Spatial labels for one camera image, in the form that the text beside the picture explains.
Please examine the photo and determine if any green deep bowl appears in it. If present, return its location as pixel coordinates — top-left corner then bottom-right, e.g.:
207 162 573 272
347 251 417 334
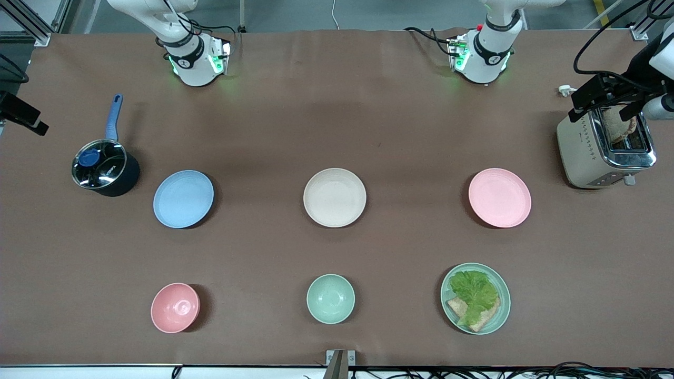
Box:
306 274 355 325

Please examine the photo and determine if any silver toaster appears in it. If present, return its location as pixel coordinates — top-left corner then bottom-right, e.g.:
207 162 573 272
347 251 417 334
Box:
557 103 658 190

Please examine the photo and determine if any beige shallow bowl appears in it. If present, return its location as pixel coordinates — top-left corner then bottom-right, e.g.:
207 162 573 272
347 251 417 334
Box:
303 168 367 228

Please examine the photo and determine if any black arm base cable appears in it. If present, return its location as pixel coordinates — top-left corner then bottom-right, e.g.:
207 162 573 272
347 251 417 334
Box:
161 0 237 51
404 26 459 57

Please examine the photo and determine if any brown table cover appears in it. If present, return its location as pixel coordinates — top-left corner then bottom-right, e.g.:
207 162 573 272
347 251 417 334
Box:
0 27 674 368

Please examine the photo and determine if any aluminium frame profile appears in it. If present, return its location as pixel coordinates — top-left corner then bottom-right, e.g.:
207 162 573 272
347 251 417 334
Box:
629 0 674 42
0 0 52 47

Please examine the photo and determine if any green lettuce leaf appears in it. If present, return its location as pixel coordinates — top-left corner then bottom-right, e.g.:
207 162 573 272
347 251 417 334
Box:
449 270 500 327

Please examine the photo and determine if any long black cable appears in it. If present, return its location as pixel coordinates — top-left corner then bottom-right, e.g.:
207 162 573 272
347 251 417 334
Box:
573 0 651 81

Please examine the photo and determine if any green plate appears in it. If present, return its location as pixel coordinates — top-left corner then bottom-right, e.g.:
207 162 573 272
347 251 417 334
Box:
440 263 511 335

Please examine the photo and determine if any brown bread slice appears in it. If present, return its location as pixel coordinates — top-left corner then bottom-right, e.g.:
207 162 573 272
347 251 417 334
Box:
447 296 501 333

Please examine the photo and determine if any pink deep bowl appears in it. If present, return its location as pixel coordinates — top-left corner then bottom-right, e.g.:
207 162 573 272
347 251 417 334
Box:
151 283 201 334

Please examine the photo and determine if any pink shallow bowl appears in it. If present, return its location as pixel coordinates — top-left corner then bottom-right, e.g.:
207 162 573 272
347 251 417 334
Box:
468 168 532 228

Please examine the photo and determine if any metal camera bracket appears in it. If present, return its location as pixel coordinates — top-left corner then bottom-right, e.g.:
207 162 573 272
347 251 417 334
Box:
325 350 356 379

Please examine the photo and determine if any black looped cable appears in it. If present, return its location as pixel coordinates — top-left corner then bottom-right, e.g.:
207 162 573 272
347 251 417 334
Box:
0 53 30 85

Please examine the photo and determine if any blue shallow bowl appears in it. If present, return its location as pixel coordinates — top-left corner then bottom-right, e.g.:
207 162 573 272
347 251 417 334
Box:
153 169 215 229

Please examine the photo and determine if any glass lid with blue knob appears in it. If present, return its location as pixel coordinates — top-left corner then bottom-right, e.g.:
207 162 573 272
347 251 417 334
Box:
72 139 128 189

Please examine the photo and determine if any dark saucepan with blue handle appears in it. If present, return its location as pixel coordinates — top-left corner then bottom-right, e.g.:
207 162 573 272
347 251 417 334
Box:
71 94 141 198

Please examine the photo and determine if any toast slice in toaster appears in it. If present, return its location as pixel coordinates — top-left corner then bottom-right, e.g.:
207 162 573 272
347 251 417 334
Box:
602 105 638 144

